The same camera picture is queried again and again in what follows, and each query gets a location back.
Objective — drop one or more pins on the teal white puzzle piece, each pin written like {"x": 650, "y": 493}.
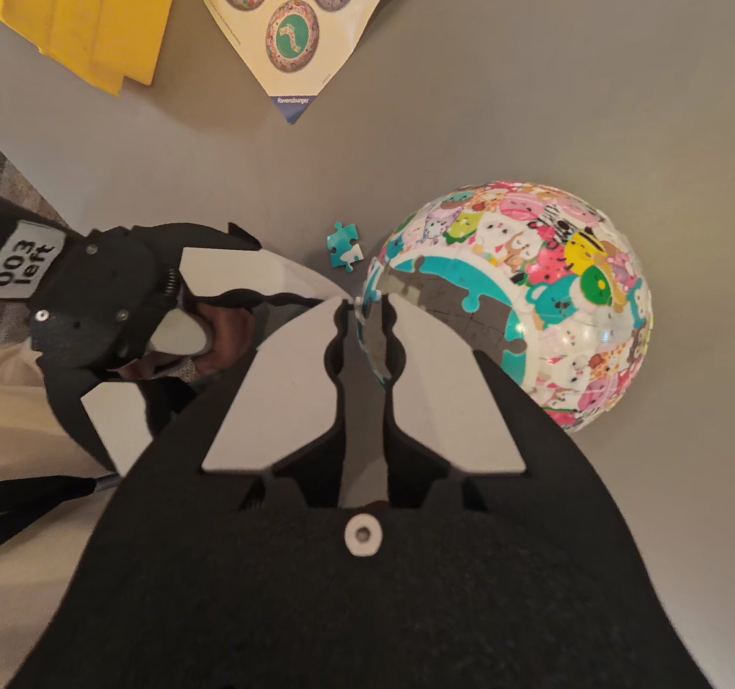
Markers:
{"x": 344, "y": 247}

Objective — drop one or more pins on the yellow plastic bin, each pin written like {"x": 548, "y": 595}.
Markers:
{"x": 86, "y": 12}

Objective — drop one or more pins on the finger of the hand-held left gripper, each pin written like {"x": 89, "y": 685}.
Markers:
{"x": 118, "y": 419}
{"x": 247, "y": 273}

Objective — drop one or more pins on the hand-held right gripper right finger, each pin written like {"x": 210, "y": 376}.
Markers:
{"x": 453, "y": 408}

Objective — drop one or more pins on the colourful puzzle ball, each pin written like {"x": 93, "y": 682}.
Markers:
{"x": 545, "y": 299}

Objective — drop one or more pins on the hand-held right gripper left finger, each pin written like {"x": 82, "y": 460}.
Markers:
{"x": 275, "y": 408}

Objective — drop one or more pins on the white instruction sheet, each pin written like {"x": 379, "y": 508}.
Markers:
{"x": 344, "y": 29}

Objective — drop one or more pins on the person's left hand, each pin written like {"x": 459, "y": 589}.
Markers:
{"x": 229, "y": 339}

